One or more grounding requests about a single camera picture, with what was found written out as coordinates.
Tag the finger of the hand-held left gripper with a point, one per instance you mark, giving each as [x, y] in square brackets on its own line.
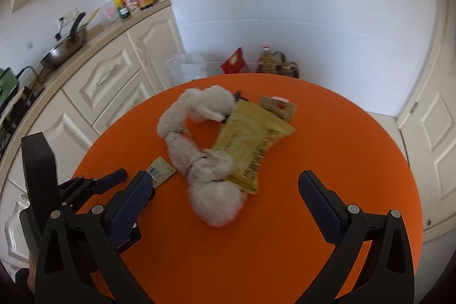
[149, 200]
[112, 179]

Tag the beige barcode sachet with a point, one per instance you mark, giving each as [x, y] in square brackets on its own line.
[162, 170]

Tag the pink plastic container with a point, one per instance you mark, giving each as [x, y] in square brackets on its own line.
[109, 12]

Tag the cream panel door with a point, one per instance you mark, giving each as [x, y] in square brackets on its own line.
[434, 129]

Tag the beige packet with red print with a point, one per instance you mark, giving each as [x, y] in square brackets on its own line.
[281, 106]

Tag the yellow snack bag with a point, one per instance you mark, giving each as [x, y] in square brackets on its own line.
[249, 136]

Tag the cream kitchen base cabinet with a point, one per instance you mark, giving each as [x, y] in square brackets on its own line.
[107, 76]

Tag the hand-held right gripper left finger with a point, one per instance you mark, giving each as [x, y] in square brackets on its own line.
[130, 211]

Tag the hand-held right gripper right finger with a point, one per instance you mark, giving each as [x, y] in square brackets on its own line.
[322, 211]

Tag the red snack bag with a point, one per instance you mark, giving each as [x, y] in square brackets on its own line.
[235, 63]

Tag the cooking oil bottle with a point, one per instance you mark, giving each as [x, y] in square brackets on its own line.
[268, 63]

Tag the red and white seasoning packet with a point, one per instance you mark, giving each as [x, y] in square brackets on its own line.
[129, 2]

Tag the person's left forearm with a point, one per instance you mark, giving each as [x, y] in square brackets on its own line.
[25, 284]

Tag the clear plastic bin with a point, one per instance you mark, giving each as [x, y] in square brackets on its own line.
[187, 70]

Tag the green multi cooker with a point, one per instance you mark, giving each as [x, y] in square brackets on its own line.
[7, 85]

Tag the black induction cooktop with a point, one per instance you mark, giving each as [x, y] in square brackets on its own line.
[17, 108]

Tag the white wall socket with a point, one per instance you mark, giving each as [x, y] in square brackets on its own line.
[69, 14]

